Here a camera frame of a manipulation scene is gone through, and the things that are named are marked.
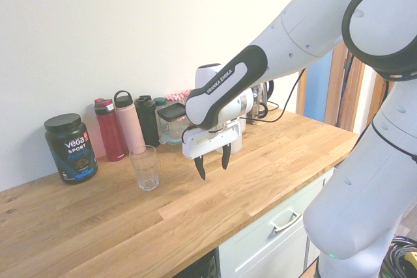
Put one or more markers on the glass food container teal clips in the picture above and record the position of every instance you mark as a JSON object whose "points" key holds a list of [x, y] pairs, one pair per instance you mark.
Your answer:
{"points": [[171, 143]]}

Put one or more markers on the white cabinet drawer front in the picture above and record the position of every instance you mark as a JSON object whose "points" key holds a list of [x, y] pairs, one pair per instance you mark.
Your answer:
{"points": [[254, 252]]}

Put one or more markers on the yellow plastic object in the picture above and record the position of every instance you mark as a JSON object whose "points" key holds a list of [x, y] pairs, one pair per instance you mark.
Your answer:
{"points": [[412, 260]]}

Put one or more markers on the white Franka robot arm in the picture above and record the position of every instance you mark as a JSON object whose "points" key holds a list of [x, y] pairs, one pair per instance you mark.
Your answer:
{"points": [[325, 14]]}

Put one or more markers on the black shaker bottle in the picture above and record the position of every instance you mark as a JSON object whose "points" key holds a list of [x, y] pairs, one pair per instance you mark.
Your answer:
{"points": [[148, 121]]}

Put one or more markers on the clear drinking glass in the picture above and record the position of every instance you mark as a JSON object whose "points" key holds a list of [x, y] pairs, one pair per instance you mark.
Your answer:
{"points": [[145, 174]]}

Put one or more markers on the jar with red checkered lid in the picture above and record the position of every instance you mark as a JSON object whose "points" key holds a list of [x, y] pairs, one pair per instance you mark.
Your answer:
{"points": [[176, 97]]}

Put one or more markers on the red water bottle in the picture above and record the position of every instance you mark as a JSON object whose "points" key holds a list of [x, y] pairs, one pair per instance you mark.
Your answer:
{"points": [[110, 134]]}

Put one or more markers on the dark appliance under counter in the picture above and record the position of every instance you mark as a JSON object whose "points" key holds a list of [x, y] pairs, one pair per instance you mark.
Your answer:
{"points": [[202, 268]]}

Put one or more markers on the jar with dark green lid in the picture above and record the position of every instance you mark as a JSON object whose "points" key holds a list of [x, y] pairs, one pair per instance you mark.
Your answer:
{"points": [[159, 102]]}

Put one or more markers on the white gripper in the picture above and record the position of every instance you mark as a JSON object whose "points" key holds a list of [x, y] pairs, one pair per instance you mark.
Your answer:
{"points": [[208, 143]]}

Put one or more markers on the wooden door frame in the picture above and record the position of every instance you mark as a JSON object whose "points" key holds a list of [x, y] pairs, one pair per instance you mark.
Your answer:
{"points": [[339, 95]]}

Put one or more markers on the stainless electric kettle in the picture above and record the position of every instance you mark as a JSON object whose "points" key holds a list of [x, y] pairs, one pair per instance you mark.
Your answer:
{"points": [[262, 95]]}

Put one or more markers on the black Vega protein tub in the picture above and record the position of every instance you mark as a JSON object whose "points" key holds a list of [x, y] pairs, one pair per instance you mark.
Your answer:
{"points": [[71, 151]]}

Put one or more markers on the pink water bottle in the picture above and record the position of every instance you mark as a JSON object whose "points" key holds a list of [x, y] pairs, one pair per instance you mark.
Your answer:
{"points": [[130, 125]]}

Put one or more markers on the square glass jar black lid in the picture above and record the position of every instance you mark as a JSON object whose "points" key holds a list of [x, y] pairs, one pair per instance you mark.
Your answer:
{"points": [[169, 121]]}

